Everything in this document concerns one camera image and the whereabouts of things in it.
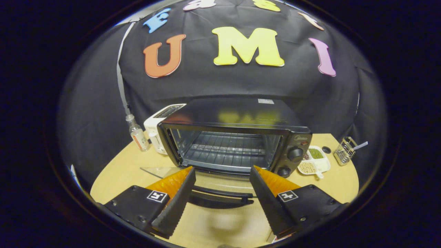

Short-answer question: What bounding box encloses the white divided grain dish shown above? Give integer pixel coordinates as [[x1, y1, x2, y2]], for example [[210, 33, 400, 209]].
[[297, 145, 331, 179]]

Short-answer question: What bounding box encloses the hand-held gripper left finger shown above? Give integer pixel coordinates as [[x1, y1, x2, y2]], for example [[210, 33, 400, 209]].
[[103, 166, 196, 239]]

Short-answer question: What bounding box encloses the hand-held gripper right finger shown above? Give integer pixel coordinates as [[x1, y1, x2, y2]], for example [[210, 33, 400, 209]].
[[249, 165, 348, 239]]

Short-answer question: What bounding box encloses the clear bottle with orange label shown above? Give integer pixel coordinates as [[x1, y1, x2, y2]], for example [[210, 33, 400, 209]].
[[125, 114, 150, 152]]

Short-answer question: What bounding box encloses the wire mesh basket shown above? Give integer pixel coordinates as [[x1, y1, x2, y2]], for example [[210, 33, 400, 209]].
[[333, 137, 359, 166]]

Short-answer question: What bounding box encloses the black toaster oven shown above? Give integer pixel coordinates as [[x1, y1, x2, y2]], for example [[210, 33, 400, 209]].
[[141, 97, 312, 209]]

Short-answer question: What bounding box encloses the white bread toaster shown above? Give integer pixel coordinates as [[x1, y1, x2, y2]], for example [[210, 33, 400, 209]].
[[144, 103, 186, 155]]

